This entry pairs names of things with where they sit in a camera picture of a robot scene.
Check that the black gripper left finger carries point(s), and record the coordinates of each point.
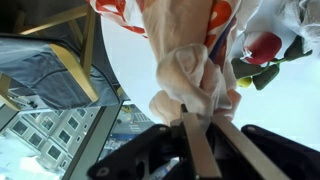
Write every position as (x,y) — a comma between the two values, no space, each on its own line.
(200,150)

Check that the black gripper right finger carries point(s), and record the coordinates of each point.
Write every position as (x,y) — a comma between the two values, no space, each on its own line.
(283,156)

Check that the pinkish white cloth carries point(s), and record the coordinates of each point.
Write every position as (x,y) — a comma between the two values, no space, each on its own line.
(190,66)

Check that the cream white towel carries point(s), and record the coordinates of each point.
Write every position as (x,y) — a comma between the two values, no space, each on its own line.
(300,16)

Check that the dark window mullion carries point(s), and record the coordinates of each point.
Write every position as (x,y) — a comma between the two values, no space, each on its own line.
(93,143)

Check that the white red plastic bag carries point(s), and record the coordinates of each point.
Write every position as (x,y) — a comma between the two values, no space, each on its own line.
(113,10)

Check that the wooden chair grey cushion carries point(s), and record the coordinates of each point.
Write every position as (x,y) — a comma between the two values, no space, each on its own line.
(50,70)

